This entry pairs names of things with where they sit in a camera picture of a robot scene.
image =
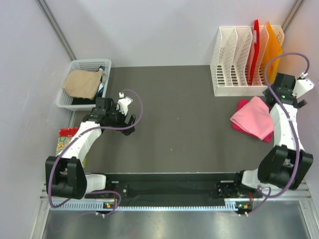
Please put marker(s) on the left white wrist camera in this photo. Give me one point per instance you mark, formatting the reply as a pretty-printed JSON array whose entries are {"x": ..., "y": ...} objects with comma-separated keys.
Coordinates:
[{"x": 123, "y": 103}]

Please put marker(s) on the red plastic folder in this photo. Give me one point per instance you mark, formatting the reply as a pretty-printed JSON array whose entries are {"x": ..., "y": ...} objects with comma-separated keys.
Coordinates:
[{"x": 256, "y": 45}]

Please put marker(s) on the orange plastic folder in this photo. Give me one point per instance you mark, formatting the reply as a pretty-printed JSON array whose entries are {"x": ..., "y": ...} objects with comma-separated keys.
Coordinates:
[{"x": 273, "y": 49}]

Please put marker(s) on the dark clothes in basket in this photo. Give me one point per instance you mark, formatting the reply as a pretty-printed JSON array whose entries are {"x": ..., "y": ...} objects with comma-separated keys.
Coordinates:
[{"x": 89, "y": 86}]

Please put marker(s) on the light pink t shirt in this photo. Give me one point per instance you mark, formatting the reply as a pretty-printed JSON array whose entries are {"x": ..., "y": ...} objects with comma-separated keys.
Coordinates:
[{"x": 254, "y": 117}]

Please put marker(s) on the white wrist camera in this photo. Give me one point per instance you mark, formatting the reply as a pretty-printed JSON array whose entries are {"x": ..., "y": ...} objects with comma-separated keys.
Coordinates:
[
  {"x": 123, "y": 103},
  {"x": 303, "y": 85}
]

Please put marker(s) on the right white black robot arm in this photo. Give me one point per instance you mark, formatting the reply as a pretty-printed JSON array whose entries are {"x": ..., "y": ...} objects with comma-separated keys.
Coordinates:
[{"x": 287, "y": 161}]

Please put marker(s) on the white plastic laundry basket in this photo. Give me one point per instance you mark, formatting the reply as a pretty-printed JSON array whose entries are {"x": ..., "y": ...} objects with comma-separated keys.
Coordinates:
[{"x": 91, "y": 65}]

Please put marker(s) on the white mesh file organizer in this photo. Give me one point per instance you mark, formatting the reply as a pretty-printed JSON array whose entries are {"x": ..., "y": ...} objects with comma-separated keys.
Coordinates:
[{"x": 230, "y": 59}]

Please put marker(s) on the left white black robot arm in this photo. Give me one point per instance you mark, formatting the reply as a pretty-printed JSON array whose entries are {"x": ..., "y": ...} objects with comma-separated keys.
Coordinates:
[{"x": 65, "y": 176}]

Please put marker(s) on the red colourful book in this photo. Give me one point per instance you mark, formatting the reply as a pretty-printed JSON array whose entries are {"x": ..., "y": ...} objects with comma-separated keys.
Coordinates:
[{"x": 65, "y": 136}]

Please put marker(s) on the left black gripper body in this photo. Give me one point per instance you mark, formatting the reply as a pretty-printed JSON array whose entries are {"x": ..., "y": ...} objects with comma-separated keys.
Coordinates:
[{"x": 117, "y": 118}]

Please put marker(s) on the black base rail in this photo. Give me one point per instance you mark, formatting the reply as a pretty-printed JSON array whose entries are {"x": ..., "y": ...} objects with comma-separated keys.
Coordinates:
[{"x": 174, "y": 189}]

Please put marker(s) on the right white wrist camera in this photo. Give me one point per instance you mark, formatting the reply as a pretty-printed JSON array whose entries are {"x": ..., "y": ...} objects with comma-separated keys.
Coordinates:
[{"x": 303, "y": 85}]

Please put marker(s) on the beige folded t shirt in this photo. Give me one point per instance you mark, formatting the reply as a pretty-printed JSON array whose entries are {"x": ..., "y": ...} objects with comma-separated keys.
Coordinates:
[{"x": 70, "y": 84}]

